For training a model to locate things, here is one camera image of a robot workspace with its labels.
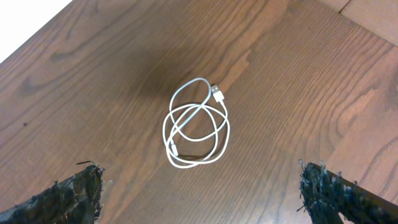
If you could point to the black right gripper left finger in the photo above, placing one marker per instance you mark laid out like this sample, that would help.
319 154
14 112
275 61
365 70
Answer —
74 200

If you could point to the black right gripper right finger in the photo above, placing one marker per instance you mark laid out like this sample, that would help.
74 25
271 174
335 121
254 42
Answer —
329 198

